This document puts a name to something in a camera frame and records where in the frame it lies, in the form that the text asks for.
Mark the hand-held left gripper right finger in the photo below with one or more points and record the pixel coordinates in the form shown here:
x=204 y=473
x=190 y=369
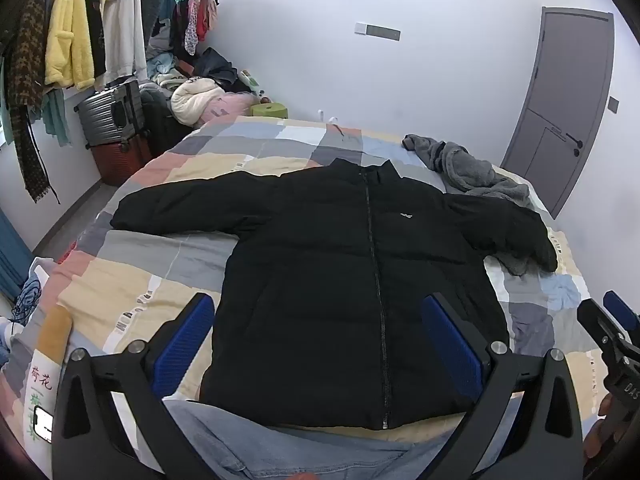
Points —
x=450 y=347

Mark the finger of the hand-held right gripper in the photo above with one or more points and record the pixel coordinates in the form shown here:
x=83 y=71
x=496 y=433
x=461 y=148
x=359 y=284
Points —
x=620 y=305
x=597 y=320

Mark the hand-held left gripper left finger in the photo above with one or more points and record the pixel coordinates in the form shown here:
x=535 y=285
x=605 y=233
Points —
x=182 y=342

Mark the black puffer jacket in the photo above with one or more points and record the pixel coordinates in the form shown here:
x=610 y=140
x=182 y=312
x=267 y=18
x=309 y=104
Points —
x=325 y=280

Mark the person's right hand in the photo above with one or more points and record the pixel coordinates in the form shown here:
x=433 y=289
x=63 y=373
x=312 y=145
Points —
x=602 y=442

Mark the bed with patchwork sheet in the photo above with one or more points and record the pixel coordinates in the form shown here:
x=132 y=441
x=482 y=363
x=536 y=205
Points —
x=150 y=280

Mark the person's blue jeans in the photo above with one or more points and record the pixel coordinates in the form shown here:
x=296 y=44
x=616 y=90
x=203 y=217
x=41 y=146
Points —
x=280 y=450

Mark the white bag with green print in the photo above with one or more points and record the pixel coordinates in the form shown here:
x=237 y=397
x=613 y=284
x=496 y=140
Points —
x=42 y=385

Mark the blue knitted cloth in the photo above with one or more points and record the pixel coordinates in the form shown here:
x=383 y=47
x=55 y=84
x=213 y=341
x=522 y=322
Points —
x=30 y=295

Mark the black phone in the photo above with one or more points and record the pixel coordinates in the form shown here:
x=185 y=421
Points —
x=42 y=424

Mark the grey fleece garment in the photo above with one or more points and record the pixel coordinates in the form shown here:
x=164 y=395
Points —
x=470 y=170

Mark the blue curtain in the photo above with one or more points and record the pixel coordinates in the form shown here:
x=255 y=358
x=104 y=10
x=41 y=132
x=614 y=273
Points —
x=12 y=255

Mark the red suitcase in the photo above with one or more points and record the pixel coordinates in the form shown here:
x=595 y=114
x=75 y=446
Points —
x=120 y=160

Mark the grey door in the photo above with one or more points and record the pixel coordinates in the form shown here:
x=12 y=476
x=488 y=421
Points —
x=565 y=105

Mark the cream plush blanket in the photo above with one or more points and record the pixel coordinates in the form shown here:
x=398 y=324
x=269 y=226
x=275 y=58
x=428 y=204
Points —
x=192 y=102

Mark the silver ribbed suitcase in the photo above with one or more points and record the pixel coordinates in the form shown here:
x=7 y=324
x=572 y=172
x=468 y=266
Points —
x=107 y=112

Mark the pink cloth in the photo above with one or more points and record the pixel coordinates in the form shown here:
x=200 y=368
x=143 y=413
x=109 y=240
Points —
x=232 y=105

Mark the green roll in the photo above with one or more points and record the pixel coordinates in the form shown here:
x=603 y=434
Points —
x=270 y=109

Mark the teal garment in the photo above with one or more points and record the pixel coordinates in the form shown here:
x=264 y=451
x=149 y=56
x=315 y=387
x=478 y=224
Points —
x=54 y=115

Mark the dark jacket on pile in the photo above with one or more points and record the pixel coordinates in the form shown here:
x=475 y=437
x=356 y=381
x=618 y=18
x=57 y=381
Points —
x=215 y=67

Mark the brown houndstooth scarf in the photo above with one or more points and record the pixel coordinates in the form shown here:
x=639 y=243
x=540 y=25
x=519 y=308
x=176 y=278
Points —
x=25 y=90

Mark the hanging red and pink laundry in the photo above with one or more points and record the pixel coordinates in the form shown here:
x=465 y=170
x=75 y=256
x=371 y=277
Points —
x=197 y=20

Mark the white hoodie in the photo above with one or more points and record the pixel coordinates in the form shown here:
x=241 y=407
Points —
x=122 y=20

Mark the yellow fleece jacket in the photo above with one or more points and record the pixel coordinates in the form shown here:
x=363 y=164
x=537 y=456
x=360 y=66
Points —
x=67 y=30

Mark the black hanging garment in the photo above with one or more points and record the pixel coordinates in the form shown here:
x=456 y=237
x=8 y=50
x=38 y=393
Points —
x=95 y=15

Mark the grey hanging garment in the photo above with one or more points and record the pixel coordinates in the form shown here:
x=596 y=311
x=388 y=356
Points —
x=155 y=0

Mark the grey wall switch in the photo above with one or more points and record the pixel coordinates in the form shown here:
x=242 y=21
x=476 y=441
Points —
x=613 y=104

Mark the white wall switch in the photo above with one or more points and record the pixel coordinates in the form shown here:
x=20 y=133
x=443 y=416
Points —
x=360 y=28

